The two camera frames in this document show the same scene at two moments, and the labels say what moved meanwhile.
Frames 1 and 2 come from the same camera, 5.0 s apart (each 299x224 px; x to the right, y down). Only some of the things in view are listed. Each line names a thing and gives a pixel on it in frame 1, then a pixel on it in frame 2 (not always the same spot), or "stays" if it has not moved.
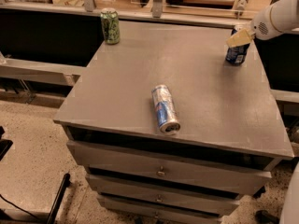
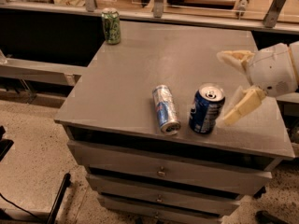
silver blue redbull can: x=168 y=121 stays
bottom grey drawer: x=119 y=210 stays
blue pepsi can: x=236 y=54 to x=206 y=106
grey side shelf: x=39 y=72 stays
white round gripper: x=261 y=26 to x=271 y=70
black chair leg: x=65 y=182 stays
